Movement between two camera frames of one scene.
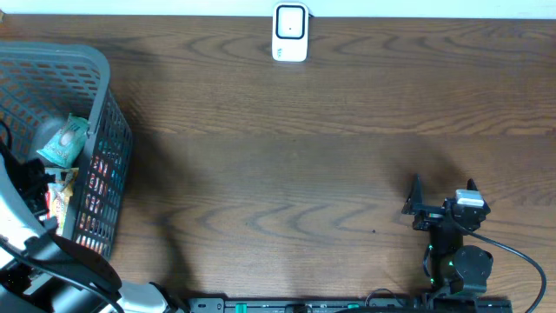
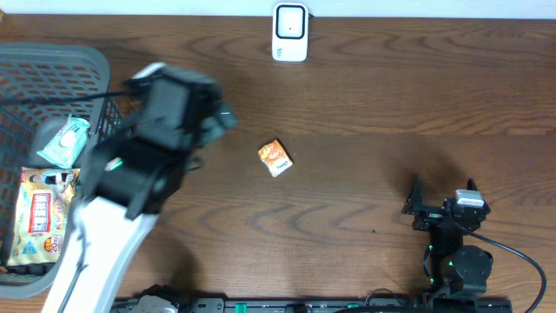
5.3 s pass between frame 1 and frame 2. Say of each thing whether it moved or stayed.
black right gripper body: stayed
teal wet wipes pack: stayed
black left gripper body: moved
